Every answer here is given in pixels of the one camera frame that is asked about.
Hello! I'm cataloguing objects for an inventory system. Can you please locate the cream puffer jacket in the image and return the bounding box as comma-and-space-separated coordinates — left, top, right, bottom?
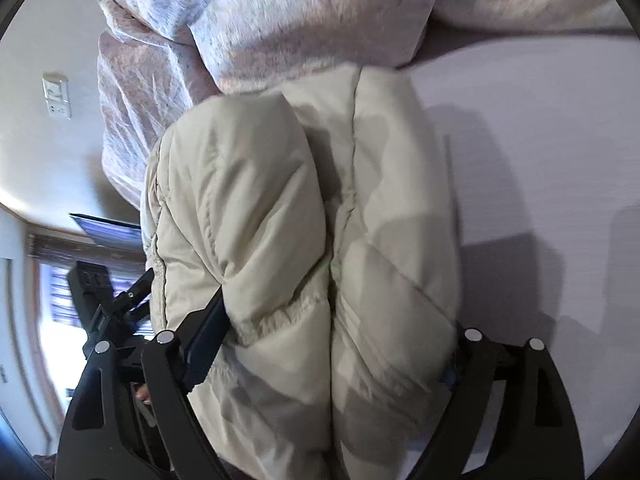
140, 62, 463, 480

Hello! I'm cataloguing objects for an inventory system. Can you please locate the window with blinds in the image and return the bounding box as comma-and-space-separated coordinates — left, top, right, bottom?
27, 232, 151, 396

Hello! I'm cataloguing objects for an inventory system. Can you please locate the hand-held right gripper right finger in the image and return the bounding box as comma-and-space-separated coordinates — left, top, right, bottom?
405, 322, 586, 480

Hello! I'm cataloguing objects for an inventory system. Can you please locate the dark monitor screen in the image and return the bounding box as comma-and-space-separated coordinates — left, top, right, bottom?
69, 214, 145, 262

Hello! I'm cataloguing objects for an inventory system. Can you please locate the white wall switch panel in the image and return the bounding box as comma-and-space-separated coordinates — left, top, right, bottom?
42, 74, 72, 121

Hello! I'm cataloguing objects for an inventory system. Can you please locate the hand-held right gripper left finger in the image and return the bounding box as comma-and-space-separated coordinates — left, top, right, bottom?
54, 285, 236, 480

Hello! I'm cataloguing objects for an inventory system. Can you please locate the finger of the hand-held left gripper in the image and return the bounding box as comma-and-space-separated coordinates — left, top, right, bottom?
119, 305, 153, 333
112, 267, 156, 307

